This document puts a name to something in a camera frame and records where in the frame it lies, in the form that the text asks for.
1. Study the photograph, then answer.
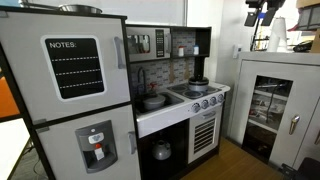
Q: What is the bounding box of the toy sink faucet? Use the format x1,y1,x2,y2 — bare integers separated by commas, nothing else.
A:
137,67,146,94

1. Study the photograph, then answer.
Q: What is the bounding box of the grey pot in sink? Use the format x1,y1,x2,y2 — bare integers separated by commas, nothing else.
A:
143,95,166,110

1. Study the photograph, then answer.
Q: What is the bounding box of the white paper roll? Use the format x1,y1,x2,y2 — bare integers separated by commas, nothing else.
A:
267,17,287,52

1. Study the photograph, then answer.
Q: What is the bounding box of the stove knob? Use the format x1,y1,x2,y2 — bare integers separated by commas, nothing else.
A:
209,97,217,106
191,103,201,113
217,94,224,103
201,100,209,109

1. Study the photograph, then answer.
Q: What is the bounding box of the toy fridge door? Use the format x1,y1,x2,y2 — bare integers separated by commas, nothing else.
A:
0,12,129,122
39,105,140,180

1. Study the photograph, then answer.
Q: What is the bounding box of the metal pan on fridge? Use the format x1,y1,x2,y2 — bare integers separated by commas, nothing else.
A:
18,0,102,14

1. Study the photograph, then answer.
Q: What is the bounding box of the red cap salt shaker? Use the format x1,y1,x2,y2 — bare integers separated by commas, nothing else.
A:
178,46,184,57

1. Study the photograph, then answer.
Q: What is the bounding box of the lower toy fridge door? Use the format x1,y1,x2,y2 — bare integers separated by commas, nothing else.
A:
39,105,140,180

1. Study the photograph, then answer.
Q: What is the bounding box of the black chair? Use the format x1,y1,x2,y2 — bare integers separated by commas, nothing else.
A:
280,157,320,180

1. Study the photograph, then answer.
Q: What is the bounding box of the grey pot on stove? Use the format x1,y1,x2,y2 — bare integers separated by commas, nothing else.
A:
188,77,209,91

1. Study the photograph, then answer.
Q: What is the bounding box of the toy kitchen play set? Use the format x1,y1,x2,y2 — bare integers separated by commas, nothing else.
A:
0,4,232,180

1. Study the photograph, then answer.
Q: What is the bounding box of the wooden toy spatula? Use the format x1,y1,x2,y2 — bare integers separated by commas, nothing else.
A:
184,58,190,80

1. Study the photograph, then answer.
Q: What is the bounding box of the toy oven door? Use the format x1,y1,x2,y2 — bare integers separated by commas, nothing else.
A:
188,106,222,163

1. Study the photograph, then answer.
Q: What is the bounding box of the toy microwave door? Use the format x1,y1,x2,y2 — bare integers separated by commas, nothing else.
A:
126,26,171,62

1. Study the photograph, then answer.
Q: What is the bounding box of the wooden toy spoon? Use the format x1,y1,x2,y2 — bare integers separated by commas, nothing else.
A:
169,60,175,83

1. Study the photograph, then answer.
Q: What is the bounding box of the blue cap pepper shaker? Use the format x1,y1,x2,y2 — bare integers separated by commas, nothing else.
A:
193,45,199,55

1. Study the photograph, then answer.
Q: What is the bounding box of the upper toy fridge door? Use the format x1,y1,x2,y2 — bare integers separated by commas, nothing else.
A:
0,12,129,122

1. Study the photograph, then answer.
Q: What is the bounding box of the silver toy kettle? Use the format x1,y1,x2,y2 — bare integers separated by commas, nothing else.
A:
152,140,171,160

